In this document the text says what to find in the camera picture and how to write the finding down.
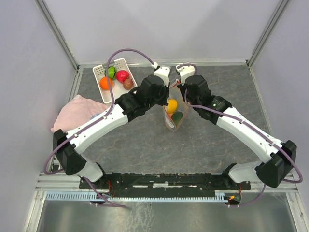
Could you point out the pink red toy fruit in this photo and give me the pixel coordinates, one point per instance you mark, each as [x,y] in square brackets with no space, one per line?
[122,75]

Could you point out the green watermelon toy ball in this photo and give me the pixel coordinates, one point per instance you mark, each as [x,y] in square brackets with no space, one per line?
[111,72]

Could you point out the pink folded cloth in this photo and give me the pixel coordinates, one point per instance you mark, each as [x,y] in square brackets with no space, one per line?
[77,112]

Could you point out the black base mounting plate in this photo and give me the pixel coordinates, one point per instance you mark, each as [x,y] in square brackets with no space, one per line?
[167,185]

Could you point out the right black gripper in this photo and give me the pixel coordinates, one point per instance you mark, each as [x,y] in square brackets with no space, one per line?
[182,87]

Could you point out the yellow toy lemon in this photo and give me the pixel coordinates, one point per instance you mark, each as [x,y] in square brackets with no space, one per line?
[172,106]

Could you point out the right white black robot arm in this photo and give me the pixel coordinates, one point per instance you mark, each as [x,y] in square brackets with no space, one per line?
[275,158]

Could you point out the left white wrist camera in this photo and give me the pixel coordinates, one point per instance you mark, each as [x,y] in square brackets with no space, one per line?
[163,72]

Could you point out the orange toy fruit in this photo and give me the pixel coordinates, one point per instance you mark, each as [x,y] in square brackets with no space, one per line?
[105,83]

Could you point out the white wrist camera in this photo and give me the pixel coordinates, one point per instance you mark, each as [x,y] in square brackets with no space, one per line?
[163,72]
[185,70]

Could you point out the brown toy fruit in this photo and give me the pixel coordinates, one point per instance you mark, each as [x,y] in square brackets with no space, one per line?
[128,84]

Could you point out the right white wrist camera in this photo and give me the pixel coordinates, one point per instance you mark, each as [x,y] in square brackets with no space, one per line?
[185,70]

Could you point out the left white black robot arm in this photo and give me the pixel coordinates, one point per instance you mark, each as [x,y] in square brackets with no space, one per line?
[69,146]

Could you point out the dark green toy avocado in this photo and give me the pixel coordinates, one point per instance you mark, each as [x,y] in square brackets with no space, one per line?
[176,117]

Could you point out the clear orange zip top bag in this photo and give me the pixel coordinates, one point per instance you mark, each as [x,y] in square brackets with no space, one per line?
[176,110]

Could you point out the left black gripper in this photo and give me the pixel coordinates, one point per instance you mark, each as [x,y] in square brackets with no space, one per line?
[166,90]

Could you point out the white perforated plastic basket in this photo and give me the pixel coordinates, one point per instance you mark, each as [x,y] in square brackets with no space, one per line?
[117,89]

